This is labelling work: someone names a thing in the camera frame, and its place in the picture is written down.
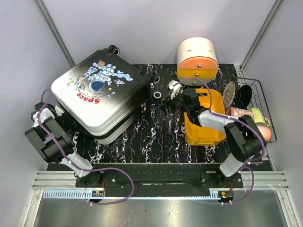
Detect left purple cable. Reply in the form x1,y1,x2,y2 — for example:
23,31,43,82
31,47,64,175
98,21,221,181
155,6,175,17
38,89,135,206

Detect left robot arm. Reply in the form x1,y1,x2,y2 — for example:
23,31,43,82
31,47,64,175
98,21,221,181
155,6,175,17
25,102,102,187

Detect plain pink mug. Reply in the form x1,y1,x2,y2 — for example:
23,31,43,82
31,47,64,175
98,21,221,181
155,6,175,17
257,125,271,141

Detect speckled brown plate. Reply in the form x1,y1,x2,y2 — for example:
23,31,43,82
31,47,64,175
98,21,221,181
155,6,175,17
222,81,236,109

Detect pink patterned mug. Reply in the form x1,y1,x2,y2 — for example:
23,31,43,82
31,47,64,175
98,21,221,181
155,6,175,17
226,107,254,119

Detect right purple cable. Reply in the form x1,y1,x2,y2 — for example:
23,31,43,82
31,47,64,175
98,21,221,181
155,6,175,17
175,78,264,204

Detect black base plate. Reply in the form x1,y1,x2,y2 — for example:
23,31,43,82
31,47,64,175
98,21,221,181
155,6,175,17
47,162,244,198

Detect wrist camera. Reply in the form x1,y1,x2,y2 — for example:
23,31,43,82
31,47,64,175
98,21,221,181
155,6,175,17
54,105,64,116
168,80,181,100

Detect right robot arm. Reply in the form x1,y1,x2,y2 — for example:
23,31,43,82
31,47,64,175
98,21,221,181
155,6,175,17
160,85,266,188

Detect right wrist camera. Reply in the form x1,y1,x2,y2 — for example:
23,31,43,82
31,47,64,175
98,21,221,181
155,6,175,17
168,80,181,100

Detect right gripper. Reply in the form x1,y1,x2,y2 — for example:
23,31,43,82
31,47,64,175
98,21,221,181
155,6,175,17
157,89,190,116

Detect yellow green mug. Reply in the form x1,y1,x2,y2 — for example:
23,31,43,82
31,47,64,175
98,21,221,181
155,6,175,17
249,107,271,127

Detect white orange drawer cabinet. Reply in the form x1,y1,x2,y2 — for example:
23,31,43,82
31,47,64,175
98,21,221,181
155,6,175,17
177,37,218,86

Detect purple cable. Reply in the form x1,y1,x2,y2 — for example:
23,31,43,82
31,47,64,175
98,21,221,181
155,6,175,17
38,89,135,206
175,78,264,204

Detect black marble mat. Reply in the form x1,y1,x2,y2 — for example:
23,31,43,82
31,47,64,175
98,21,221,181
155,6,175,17
70,64,230,163

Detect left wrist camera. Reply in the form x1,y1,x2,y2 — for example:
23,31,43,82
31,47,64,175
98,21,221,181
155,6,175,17
54,105,64,116

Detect white black space suitcase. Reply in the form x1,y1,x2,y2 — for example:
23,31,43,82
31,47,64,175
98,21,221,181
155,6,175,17
51,45,160,145

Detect black wire dish rack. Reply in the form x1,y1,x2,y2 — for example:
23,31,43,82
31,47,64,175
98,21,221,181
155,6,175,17
218,75,277,143

